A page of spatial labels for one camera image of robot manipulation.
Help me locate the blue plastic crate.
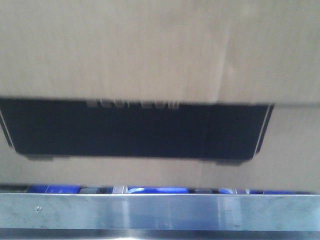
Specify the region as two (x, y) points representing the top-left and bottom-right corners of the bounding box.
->
(126, 187), (189, 194)

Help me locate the metal shelf front rail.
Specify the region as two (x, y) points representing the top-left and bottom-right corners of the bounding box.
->
(0, 193), (320, 240)

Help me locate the brown cardboard box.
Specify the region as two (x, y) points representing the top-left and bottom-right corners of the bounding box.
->
(0, 0), (320, 192)

